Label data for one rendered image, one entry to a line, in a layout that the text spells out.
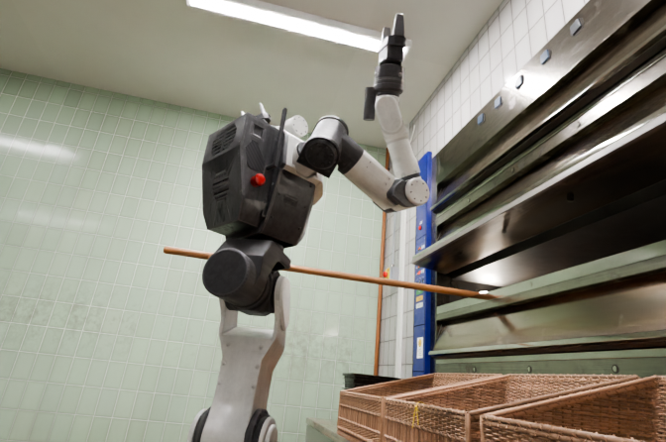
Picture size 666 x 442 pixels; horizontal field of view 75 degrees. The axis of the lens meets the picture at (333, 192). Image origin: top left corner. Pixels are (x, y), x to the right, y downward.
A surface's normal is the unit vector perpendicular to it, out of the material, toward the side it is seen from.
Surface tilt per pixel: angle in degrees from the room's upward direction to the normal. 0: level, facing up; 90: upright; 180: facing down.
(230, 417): 70
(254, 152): 90
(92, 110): 90
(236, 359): 84
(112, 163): 90
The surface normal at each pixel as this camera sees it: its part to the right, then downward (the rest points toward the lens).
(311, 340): 0.23, -0.37
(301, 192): 0.67, -0.04
